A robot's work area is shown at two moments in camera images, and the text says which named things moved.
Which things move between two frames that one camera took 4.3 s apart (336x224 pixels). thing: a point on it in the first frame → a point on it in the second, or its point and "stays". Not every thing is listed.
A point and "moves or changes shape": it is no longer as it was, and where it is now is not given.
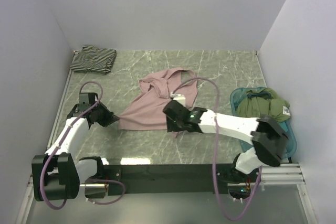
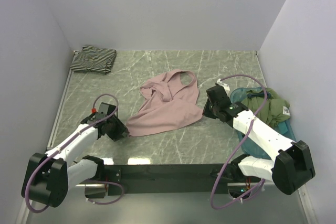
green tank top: [263, 101] stays
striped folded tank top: [94, 59] stays
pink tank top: [146, 112] moves or changes shape
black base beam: [196, 178] stays
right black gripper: [171, 126] → [206, 112]
